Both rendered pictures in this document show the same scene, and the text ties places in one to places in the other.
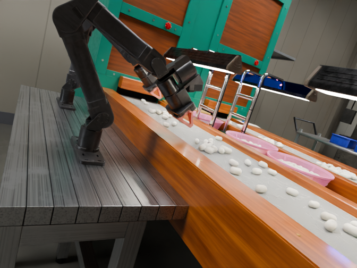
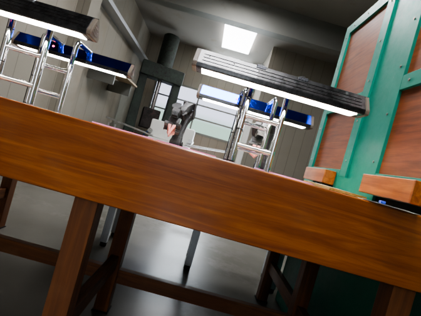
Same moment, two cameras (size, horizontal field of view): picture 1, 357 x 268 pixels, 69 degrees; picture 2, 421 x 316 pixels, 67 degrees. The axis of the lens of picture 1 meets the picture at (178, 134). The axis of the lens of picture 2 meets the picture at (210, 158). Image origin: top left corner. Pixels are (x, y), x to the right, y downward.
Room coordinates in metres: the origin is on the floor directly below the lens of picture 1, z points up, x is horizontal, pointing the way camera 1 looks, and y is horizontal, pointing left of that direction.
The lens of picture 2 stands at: (2.12, -1.48, 0.76)
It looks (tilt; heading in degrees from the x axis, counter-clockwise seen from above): 0 degrees down; 122
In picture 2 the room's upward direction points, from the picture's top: 16 degrees clockwise
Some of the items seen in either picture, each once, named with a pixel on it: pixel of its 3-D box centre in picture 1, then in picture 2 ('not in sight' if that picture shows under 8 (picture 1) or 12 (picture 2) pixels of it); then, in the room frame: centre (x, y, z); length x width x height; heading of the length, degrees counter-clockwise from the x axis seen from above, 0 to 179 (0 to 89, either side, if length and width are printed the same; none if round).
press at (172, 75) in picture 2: not in sight; (153, 103); (-2.86, 3.66, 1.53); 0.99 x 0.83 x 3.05; 33
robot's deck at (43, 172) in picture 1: (130, 135); not in sight; (1.13, 0.20, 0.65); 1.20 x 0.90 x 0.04; 33
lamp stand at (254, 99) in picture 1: (251, 109); (261, 133); (1.62, -0.38, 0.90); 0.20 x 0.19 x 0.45; 33
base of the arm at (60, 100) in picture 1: (67, 97); not in sight; (1.25, 0.57, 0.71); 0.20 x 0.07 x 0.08; 33
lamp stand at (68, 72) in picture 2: not in sight; (57, 84); (0.59, -0.57, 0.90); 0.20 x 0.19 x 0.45; 33
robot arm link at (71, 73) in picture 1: (79, 55); (265, 147); (1.25, 0.56, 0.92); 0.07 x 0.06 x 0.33; 10
